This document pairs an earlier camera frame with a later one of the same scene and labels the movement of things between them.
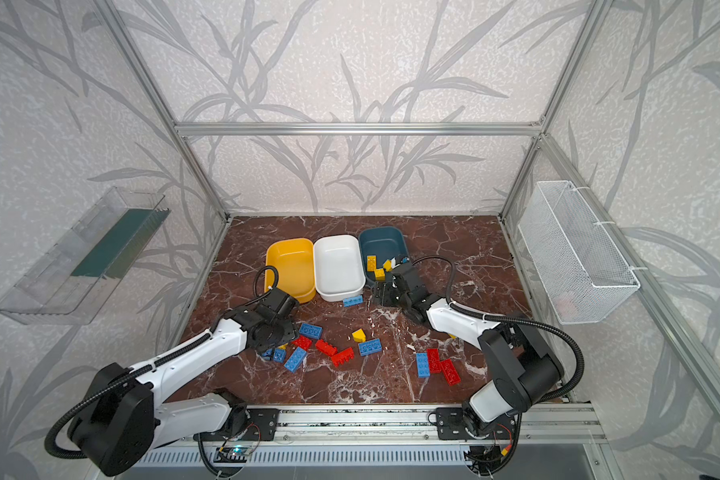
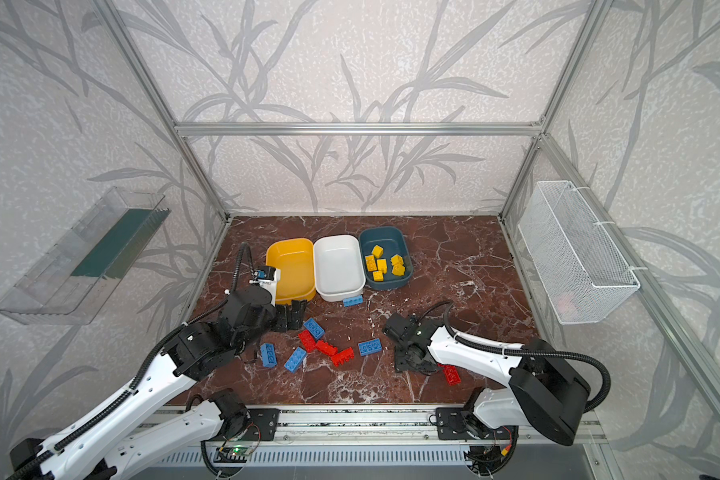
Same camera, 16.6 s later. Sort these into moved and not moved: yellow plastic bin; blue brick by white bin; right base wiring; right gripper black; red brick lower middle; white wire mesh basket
Moved: right gripper black
Not moved: blue brick by white bin; red brick lower middle; right base wiring; yellow plastic bin; white wire mesh basket
